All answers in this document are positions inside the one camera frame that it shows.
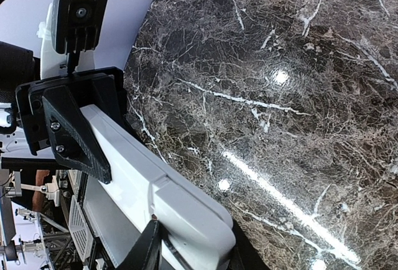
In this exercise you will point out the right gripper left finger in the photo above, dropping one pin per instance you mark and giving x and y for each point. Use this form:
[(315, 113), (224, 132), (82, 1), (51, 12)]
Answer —
[(146, 252)]

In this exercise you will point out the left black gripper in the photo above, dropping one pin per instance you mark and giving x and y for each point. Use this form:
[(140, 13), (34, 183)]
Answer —
[(50, 113)]

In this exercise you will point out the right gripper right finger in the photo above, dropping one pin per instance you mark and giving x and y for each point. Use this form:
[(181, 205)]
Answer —
[(244, 255)]

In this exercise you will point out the white remote control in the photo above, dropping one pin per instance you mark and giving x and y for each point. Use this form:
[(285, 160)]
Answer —
[(200, 230)]

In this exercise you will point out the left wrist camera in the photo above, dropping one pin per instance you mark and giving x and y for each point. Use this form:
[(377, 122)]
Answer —
[(76, 24)]

